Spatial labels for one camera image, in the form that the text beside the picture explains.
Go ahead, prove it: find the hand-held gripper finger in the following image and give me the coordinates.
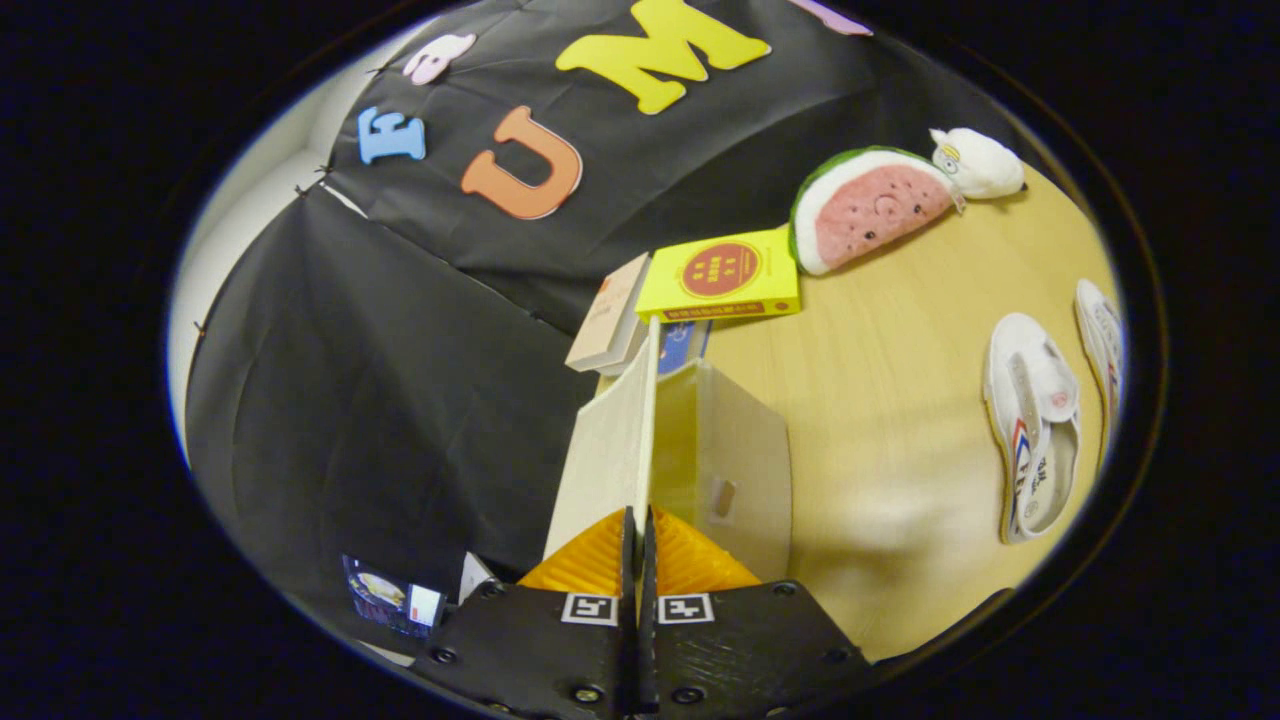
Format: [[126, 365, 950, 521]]
[[640, 505, 873, 720], [410, 505, 642, 720]]

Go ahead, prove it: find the beige storage box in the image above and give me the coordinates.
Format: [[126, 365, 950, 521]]
[[543, 315, 794, 586]]

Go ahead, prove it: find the white canvas shoe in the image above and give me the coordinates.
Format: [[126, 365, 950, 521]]
[[983, 312, 1083, 546], [1074, 279, 1127, 471]]

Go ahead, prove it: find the yellow box with red circle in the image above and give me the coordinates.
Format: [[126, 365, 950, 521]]
[[635, 227, 802, 324]]

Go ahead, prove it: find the blue book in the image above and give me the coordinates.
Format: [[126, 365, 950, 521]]
[[657, 320, 713, 377]]

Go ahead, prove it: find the dark printed packet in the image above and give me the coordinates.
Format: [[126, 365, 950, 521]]
[[342, 553, 447, 639]]

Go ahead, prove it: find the beige book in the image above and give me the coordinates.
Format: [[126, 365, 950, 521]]
[[564, 252, 652, 374]]

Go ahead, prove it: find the watermelon slice plush toy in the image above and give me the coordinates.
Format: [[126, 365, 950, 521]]
[[787, 146, 963, 277]]

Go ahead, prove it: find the white plush toy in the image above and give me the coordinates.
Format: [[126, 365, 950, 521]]
[[929, 127, 1028, 200]]

